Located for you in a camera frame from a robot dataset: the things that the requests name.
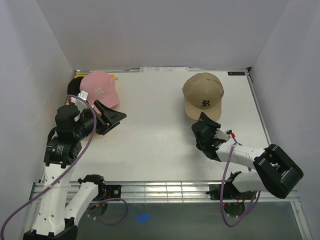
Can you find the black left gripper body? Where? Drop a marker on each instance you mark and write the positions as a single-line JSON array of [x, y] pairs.
[[86, 126]]

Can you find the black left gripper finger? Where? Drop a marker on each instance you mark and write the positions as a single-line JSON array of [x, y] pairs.
[[103, 114], [113, 119]]

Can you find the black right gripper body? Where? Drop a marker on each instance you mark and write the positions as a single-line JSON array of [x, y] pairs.
[[212, 129]]

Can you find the beige cap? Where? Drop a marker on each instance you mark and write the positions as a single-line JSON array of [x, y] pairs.
[[203, 93]]

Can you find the pink cap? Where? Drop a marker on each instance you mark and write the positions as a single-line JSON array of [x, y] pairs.
[[100, 88]]

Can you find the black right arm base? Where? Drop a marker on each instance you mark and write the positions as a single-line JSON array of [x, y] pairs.
[[237, 207]]

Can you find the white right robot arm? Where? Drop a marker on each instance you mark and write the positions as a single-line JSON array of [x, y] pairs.
[[270, 169]]

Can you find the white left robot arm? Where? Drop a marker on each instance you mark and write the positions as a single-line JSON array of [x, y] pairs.
[[56, 219]]

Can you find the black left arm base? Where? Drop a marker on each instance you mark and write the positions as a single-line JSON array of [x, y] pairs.
[[112, 191]]

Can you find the black cap white logo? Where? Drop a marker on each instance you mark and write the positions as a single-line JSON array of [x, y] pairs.
[[73, 87]]

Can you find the yellow plastic tray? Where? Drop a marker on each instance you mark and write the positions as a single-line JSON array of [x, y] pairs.
[[75, 75]]

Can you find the white paper label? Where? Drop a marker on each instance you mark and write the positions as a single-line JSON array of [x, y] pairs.
[[167, 69]]

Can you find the aluminium rail frame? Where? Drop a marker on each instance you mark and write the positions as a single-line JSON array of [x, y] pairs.
[[184, 211]]

